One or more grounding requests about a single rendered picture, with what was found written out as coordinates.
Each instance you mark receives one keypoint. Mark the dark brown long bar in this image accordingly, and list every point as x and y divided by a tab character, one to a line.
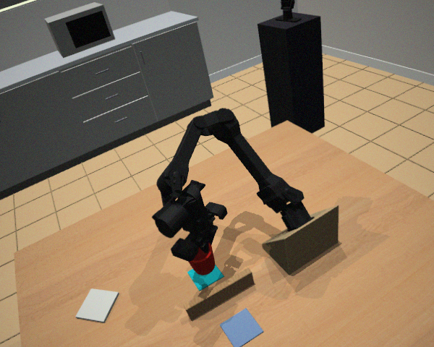
218	294

